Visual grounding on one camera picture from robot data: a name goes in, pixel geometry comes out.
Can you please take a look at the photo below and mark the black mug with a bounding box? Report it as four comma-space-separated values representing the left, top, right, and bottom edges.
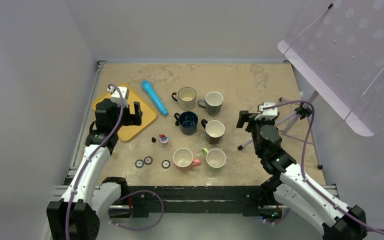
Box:
201, 119, 226, 145

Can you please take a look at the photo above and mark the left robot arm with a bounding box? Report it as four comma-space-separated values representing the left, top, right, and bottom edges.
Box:
46, 98, 143, 240

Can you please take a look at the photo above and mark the cream white mug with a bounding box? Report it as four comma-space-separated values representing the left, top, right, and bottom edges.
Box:
171, 86, 197, 111

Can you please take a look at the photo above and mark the right round token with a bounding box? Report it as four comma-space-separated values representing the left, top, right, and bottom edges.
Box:
161, 160, 171, 169

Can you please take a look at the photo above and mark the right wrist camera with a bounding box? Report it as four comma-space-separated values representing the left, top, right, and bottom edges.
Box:
254, 102, 279, 121

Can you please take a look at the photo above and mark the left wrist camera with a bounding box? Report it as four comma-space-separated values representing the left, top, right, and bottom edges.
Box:
107, 85, 130, 108

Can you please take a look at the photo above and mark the black base bar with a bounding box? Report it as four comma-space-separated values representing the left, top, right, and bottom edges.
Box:
109, 185, 287, 221

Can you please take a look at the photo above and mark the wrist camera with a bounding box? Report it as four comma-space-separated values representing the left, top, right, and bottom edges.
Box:
107, 85, 130, 108
254, 102, 279, 121

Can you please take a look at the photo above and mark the pink mug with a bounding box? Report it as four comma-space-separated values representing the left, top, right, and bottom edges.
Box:
172, 148, 202, 171

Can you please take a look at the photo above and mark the light green mug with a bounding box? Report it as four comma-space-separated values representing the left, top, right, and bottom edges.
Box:
201, 147, 227, 171

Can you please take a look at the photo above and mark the yellow tray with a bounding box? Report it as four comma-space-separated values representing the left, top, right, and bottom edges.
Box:
87, 83, 157, 145

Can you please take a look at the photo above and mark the blue plastic tube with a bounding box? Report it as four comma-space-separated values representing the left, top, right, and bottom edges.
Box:
141, 80, 169, 117

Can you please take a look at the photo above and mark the grey mug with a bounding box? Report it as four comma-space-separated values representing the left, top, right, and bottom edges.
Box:
197, 91, 224, 116

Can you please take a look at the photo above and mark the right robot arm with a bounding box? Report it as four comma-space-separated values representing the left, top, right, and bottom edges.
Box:
236, 110, 368, 240

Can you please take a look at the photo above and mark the dark blue mug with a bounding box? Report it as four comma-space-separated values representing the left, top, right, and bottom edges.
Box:
173, 111, 199, 136

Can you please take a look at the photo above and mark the translucent perforated panel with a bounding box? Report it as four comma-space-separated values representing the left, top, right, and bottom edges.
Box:
277, 0, 384, 137

